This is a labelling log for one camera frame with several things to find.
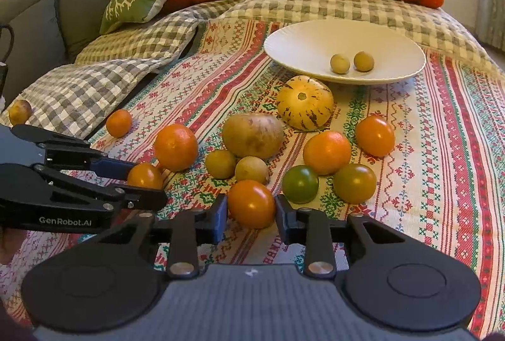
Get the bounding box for yellow striped melon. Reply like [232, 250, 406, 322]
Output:
[276, 75, 334, 130]

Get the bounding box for grey checkered quilt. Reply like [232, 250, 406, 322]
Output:
[0, 0, 505, 138]

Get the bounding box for tan round melon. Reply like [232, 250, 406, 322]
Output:
[221, 113, 285, 160]

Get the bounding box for striped embroidered blanket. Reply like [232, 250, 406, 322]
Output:
[0, 18, 505, 341]

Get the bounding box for olive yellow tomato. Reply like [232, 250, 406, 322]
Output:
[332, 163, 377, 204]

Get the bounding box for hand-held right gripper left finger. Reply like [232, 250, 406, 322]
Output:
[98, 194, 229, 279]

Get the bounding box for grey-green sofa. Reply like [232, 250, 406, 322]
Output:
[0, 0, 158, 101]

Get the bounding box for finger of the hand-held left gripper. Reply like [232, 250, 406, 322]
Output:
[33, 163, 168, 212]
[12, 124, 137, 180]

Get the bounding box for small brownish yellow fruit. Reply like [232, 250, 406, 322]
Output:
[9, 100, 33, 126]

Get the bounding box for white ribbed plate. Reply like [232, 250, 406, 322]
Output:
[264, 19, 427, 85]

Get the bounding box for small tangerine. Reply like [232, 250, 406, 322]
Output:
[106, 109, 133, 138]

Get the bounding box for large tangerine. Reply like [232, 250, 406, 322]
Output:
[153, 123, 199, 172]
[302, 130, 352, 175]

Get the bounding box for dark green tomato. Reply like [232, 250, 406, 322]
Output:
[282, 165, 319, 203]

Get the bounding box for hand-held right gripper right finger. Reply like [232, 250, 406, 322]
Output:
[275, 194, 411, 279]

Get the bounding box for orange tomato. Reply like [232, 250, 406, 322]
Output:
[127, 162, 164, 191]
[355, 115, 396, 157]
[228, 179, 276, 229]

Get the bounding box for black cable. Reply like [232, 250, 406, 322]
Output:
[0, 23, 15, 66]

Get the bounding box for small yellow-green round fruit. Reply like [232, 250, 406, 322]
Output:
[235, 156, 270, 185]
[353, 51, 375, 71]
[330, 53, 350, 74]
[204, 149, 238, 179]

